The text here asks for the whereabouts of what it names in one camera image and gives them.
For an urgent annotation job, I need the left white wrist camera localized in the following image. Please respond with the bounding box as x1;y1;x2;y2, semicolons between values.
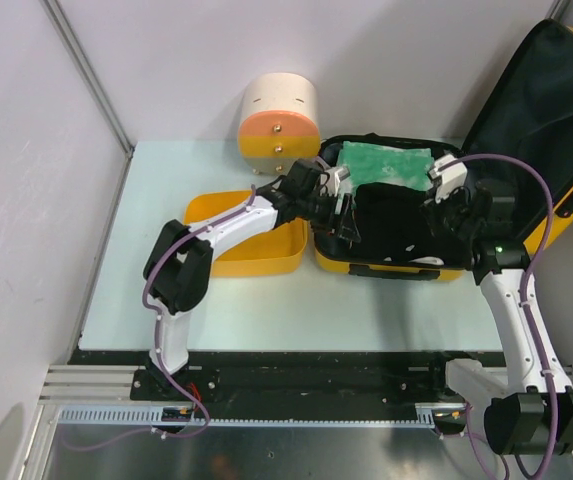
321;166;350;196

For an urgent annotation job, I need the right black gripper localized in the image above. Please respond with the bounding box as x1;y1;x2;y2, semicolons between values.
418;181;480;242

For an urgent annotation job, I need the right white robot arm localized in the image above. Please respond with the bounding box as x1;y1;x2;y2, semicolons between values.
423;179;573;455

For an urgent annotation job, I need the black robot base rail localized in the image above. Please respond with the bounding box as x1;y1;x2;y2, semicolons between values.
68;350;505;428

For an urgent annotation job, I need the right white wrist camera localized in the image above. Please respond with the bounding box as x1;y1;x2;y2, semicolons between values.
427;154;468;204

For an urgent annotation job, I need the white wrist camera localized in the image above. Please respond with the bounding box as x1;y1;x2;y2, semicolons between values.
427;154;468;204
321;166;350;196

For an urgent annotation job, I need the white slotted cable duct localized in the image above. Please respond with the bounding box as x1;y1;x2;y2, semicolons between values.
57;403;465;429

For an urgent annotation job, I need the yellow Pikachu suitcase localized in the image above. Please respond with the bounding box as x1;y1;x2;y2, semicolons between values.
314;20;573;281

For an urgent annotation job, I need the pastel round drawer box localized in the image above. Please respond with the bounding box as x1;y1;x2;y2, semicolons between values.
237;72;321;175

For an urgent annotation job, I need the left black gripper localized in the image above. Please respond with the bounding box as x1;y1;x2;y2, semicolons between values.
297;191;360;243

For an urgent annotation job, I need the black garment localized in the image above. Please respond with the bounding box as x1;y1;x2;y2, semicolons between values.
346;183;466;267

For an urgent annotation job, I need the yellow plastic basket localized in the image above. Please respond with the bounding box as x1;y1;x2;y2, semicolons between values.
183;190;308;277

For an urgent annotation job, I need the green white patterned towel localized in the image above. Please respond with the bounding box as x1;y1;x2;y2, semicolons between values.
337;141;434;194

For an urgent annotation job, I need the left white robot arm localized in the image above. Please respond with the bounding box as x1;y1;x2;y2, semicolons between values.
142;160;361;400

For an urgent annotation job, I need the white fluffy towel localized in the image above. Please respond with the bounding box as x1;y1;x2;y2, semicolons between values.
383;244;445;267

